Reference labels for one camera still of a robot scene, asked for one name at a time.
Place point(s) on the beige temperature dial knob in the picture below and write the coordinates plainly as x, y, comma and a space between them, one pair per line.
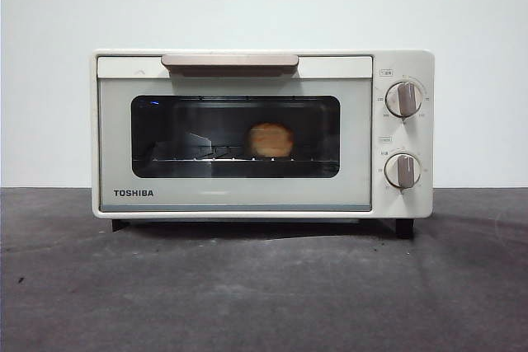
403, 100

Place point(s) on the white Toshiba toaster oven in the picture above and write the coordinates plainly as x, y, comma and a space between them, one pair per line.
412, 63

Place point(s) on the golden brown bread loaf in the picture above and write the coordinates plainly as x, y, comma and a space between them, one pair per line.
270, 142

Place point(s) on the beige timer dial knob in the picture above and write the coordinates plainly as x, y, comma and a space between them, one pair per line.
403, 170

